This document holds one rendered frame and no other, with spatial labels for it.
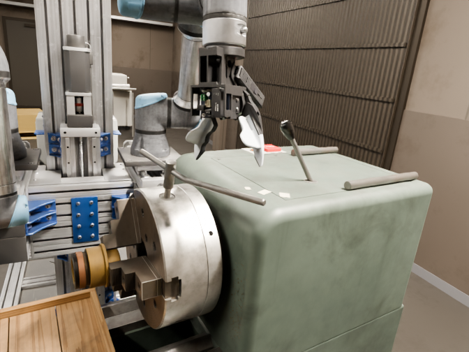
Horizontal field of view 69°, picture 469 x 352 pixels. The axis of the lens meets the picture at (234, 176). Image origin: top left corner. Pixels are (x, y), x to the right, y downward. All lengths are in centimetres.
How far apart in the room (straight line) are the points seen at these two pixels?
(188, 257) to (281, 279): 20
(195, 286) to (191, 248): 8
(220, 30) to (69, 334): 75
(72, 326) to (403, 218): 87
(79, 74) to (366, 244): 108
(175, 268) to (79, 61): 89
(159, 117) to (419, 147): 235
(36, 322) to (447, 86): 290
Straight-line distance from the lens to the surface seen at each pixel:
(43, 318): 103
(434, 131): 312
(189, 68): 120
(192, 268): 71
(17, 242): 132
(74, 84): 138
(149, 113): 131
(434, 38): 325
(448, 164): 306
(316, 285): 85
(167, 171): 71
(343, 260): 88
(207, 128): 66
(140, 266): 76
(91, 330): 96
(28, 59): 966
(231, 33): 61
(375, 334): 119
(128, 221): 82
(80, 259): 78
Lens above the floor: 151
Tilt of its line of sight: 17 degrees down
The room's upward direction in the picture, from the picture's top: 5 degrees clockwise
